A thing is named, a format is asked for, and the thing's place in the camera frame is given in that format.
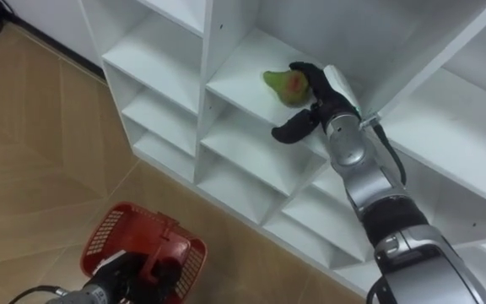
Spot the white shelf unit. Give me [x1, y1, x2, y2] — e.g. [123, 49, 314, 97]
[78, 0, 486, 304]

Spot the red plastic basket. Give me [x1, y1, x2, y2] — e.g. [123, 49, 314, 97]
[79, 201, 208, 304]

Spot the green pear soft toy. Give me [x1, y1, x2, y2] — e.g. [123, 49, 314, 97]
[262, 69, 311, 108]

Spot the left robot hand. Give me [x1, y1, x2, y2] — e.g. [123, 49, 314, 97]
[92, 249, 183, 304]

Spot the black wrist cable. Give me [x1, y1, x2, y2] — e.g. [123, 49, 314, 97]
[8, 285, 70, 304]
[371, 122, 408, 187]

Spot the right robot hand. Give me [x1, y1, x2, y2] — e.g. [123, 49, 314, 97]
[271, 61, 363, 145]

